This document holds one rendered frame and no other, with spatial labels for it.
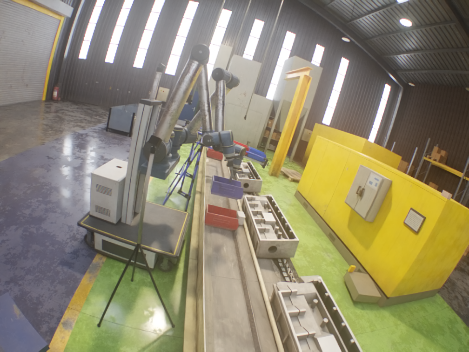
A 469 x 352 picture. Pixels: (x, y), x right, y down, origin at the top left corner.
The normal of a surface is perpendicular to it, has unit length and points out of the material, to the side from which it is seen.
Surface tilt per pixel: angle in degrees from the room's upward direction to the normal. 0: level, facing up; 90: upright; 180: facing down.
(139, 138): 90
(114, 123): 90
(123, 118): 90
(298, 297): 10
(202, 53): 90
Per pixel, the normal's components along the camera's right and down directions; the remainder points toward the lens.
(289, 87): 0.11, 0.33
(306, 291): 0.12, -0.94
